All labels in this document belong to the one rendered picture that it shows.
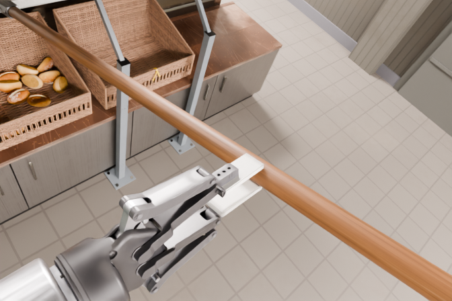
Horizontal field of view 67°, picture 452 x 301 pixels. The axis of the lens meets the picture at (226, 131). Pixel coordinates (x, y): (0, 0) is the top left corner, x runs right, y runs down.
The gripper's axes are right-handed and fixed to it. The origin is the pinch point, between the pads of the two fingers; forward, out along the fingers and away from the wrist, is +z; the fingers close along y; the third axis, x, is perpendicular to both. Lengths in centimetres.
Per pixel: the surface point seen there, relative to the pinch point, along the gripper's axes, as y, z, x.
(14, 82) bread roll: 46, 6, -150
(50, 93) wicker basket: 54, 19, -145
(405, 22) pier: 71, 305, -90
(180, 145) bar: 119, 86, -137
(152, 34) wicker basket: 47, 89, -160
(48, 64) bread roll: 45, 25, -155
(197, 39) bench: 53, 115, -148
